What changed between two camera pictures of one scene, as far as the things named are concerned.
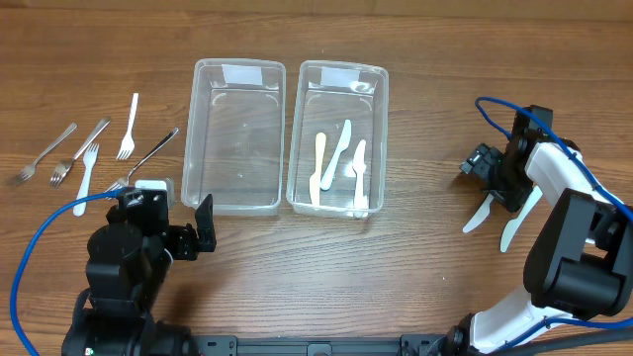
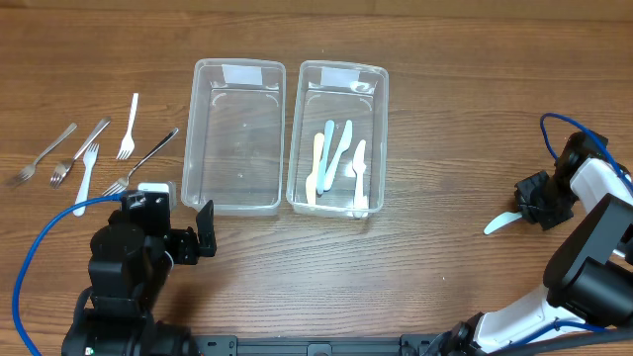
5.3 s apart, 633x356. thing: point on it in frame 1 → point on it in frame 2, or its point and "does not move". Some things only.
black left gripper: x=183 y=240 does not move
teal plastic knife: x=511 y=225 → x=503 y=219
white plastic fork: x=128 y=143 does not move
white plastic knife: x=325 y=181 does not move
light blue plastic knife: x=481 y=214 → x=328 y=134
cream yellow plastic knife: x=315 y=179 does not move
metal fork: x=64 y=167 does not move
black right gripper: x=499 y=190 → x=532 y=199
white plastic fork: x=89 y=157 does not move
